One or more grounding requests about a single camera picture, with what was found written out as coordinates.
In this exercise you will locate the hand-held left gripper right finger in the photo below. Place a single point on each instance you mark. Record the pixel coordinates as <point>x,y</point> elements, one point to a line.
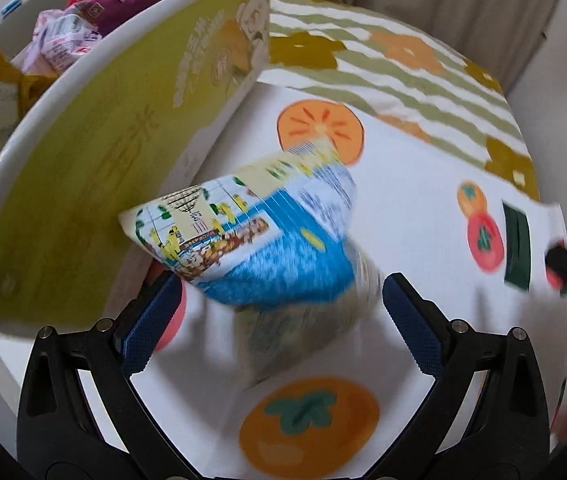
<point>408,320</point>

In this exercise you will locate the blue cream snack packet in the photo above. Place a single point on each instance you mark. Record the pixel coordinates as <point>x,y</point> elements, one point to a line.
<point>273,260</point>

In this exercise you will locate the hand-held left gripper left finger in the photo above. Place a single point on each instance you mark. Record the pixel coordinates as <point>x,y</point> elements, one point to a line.
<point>153,320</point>

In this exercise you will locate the green bear-print box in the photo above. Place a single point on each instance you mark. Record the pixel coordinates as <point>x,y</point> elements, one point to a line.
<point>88,160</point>

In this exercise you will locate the persimmon print tablecloth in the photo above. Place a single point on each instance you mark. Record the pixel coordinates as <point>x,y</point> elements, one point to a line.
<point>413,185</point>

